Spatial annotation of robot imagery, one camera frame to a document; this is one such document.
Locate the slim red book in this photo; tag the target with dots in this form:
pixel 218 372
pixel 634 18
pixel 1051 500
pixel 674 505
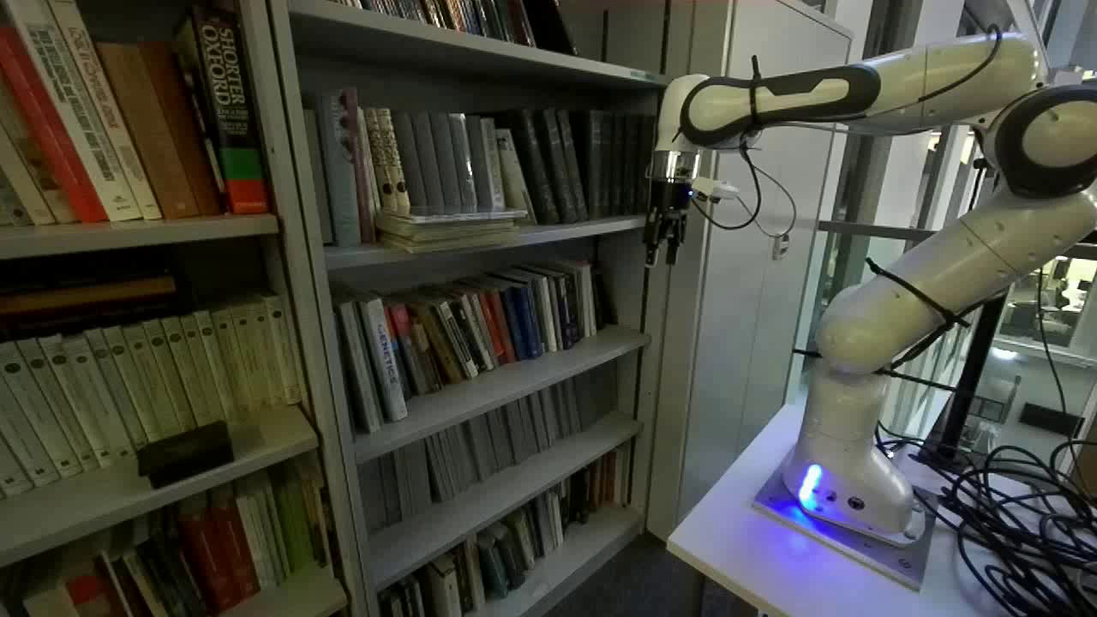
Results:
pixel 496 325

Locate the cream paperback book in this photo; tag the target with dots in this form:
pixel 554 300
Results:
pixel 23 413
pixel 115 381

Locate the dark red book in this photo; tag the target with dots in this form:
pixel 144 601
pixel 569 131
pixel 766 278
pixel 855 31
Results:
pixel 218 552

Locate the red hardcover book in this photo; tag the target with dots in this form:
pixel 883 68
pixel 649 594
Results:
pixel 51 147

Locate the pale grey paperback book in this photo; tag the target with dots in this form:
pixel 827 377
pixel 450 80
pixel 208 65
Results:
pixel 513 171

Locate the white book black lettering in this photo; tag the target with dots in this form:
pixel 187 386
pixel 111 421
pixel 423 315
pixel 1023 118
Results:
pixel 88 104

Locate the brown hardcover book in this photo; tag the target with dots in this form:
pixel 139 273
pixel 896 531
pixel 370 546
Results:
pixel 158 123

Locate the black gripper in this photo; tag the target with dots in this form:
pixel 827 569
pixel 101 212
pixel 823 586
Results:
pixel 668 196

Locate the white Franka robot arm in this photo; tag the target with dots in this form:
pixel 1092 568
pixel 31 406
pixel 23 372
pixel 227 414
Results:
pixel 970 261

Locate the black book red green base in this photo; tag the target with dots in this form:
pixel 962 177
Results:
pixel 227 104

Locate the small black box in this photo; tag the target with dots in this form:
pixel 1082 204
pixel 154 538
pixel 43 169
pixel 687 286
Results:
pixel 182 451

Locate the white book dark lettering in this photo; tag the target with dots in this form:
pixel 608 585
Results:
pixel 386 353

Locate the cream patterned spine book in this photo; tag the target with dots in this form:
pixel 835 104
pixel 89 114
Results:
pixel 382 138

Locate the flat-lying brown book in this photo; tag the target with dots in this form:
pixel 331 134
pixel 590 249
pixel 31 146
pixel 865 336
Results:
pixel 81 296

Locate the grey metal bookshelf unit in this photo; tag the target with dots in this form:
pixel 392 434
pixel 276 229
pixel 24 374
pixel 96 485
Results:
pixel 139 233
pixel 492 389

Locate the tall blue-grey book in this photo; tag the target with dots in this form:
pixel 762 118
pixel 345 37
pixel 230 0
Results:
pixel 340 171

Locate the light grey spine book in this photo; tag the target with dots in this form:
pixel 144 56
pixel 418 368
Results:
pixel 487 164

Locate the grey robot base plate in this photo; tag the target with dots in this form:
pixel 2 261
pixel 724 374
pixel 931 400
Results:
pixel 878 552

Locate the black metal stand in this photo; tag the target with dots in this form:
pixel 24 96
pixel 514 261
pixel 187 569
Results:
pixel 970 368

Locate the slim blue book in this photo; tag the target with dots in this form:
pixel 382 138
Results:
pixel 519 320

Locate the slim grey book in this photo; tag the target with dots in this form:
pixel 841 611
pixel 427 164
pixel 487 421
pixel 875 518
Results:
pixel 359 372

